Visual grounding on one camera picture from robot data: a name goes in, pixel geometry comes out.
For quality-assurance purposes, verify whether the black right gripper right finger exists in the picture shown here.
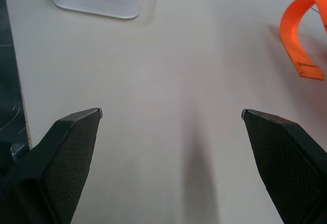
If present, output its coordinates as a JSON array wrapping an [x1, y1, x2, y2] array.
[[240, 109, 327, 224]]

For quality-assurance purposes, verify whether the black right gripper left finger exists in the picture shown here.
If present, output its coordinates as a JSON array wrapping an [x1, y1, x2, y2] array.
[[0, 108, 103, 224]]

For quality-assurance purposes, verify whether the orange strap band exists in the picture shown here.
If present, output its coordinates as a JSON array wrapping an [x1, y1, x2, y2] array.
[[279, 0, 327, 80]]

